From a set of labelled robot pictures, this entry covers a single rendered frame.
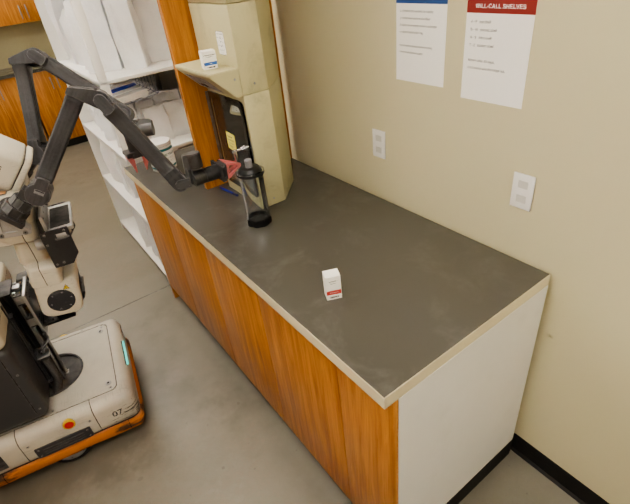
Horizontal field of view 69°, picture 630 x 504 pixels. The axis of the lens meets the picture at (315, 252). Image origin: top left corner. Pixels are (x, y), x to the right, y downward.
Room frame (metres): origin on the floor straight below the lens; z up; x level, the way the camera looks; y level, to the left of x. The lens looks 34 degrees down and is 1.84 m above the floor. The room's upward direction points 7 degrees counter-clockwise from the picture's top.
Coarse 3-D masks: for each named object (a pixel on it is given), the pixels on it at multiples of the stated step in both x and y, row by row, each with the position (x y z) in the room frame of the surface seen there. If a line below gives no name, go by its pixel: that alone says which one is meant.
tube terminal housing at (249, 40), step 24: (264, 0) 1.92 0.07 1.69; (216, 24) 1.82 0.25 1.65; (240, 24) 1.75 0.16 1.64; (264, 24) 1.87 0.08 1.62; (216, 48) 1.86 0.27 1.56; (240, 48) 1.74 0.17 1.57; (264, 48) 1.82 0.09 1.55; (240, 72) 1.73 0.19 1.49; (264, 72) 1.79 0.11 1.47; (264, 96) 1.78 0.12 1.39; (264, 120) 1.77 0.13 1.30; (264, 144) 1.76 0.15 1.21; (288, 144) 1.98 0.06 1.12; (264, 168) 1.75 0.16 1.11; (288, 168) 1.92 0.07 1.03; (240, 192) 1.90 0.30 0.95
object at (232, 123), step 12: (216, 96) 1.91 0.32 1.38; (216, 108) 1.93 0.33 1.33; (228, 108) 1.83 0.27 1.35; (240, 108) 1.74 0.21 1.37; (216, 120) 1.95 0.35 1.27; (228, 120) 1.85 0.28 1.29; (240, 120) 1.76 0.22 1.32; (240, 132) 1.77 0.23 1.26; (240, 144) 1.79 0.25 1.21; (228, 156) 1.92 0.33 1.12; (240, 156) 1.81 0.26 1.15; (252, 156) 1.74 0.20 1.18
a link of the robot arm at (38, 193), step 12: (72, 96) 1.55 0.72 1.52; (84, 96) 1.56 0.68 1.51; (108, 96) 1.61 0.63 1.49; (60, 108) 1.56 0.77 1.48; (72, 108) 1.56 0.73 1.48; (60, 120) 1.54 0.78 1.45; (72, 120) 1.55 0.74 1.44; (60, 132) 1.53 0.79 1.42; (72, 132) 1.57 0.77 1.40; (48, 144) 1.52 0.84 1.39; (60, 144) 1.52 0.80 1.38; (48, 156) 1.51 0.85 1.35; (60, 156) 1.52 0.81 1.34; (48, 168) 1.50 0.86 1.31; (36, 180) 1.46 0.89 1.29; (48, 180) 1.48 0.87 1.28; (24, 192) 1.44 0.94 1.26; (36, 192) 1.45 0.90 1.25; (48, 192) 1.46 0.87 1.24; (36, 204) 1.44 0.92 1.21
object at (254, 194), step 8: (240, 176) 1.58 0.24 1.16; (248, 176) 1.57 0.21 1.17; (240, 184) 1.61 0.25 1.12; (248, 184) 1.58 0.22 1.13; (256, 184) 1.58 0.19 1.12; (264, 184) 1.62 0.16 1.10; (248, 192) 1.58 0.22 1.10; (256, 192) 1.58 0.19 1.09; (264, 192) 1.60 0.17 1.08; (248, 200) 1.58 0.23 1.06; (256, 200) 1.58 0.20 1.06; (264, 200) 1.59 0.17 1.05; (248, 208) 1.59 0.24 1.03; (256, 208) 1.58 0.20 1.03; (264, 208) 1.59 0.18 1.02; (248, 216) 1.59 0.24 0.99; (256, 216) 1.58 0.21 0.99; (264, 216) 1.58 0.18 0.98
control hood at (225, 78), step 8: (184, 64) 1.92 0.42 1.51; (192, 64) 1.90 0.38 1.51; (200, 64) 1.88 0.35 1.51; (184, 72) 1.90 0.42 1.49; (192, 72) 1.79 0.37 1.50; (200, 72) 1.74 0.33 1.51; (208, 72) 1.72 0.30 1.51; (216, 72) 1.70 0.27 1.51; (224, 72) 1.70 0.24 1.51; (232, 72) 1.72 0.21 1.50; (208, 80) 1.73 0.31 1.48; (216, 80) 1.68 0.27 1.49; (224, 80) 1.70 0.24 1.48; (232, 80) 1.71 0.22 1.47; (224, 88) 1.70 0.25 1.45; (232, 88) 1.71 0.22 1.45; (240, 88) 1.73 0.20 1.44; (240, 96) 1.72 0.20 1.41
